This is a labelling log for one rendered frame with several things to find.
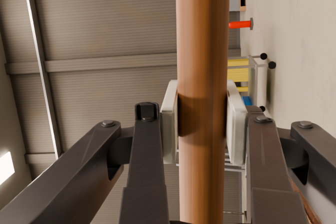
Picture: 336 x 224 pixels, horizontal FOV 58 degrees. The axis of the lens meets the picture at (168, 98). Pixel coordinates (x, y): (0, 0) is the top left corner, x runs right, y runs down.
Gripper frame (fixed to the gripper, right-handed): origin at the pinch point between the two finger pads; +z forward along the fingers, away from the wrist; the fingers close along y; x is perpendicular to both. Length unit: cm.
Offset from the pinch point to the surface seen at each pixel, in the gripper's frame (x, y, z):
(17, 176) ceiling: -437, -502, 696
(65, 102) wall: -240, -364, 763
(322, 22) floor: -9, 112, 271
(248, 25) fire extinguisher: -29, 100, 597
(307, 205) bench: -97, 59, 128
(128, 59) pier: -119, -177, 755
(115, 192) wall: -522, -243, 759
